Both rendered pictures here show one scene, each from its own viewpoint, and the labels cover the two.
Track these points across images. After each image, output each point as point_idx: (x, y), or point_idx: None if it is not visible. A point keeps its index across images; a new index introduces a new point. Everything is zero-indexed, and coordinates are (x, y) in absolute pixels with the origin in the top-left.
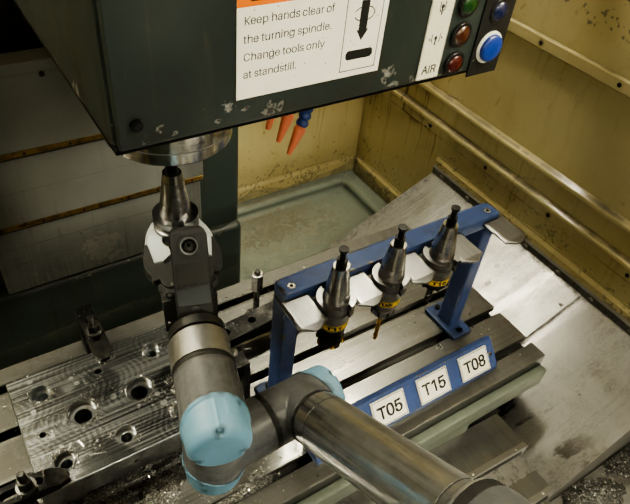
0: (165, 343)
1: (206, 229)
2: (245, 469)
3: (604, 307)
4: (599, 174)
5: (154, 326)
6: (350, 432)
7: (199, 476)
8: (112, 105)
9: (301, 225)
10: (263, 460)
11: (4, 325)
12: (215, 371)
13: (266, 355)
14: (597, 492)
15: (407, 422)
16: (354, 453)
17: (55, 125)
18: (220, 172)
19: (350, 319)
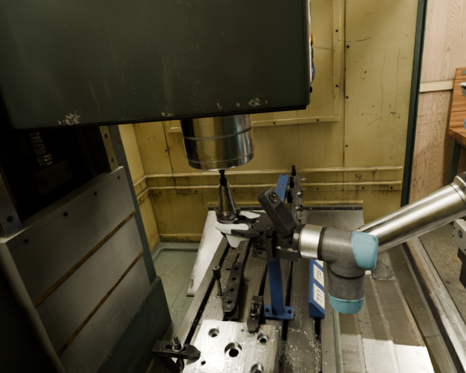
0: (215, 324)
1: (242, 212)
2: (305, 345)
3: (317, 207)
4: (285, 159)
5: (184, 337)
6: (390, 219)
7: (359, 295)
8: (307, 78)
9: (163, 277)
10: (305, 335)
11: None
12: (339, 229)
13: (248, 303)
14: (377, 267)
15: (325, 277)
16: (404, 220)
17: (78, 247)
18: (143, 249)
19: (258, 266)
